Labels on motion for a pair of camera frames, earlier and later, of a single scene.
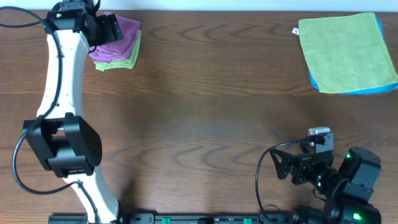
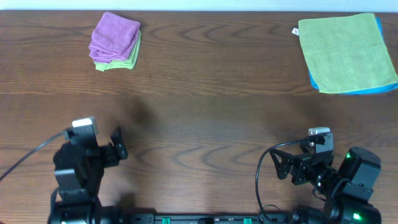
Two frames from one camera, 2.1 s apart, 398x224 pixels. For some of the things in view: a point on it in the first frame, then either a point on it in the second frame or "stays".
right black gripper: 299,168 stays
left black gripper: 112,28 -> 109,152
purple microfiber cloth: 119,49 stays
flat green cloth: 346,53 stays
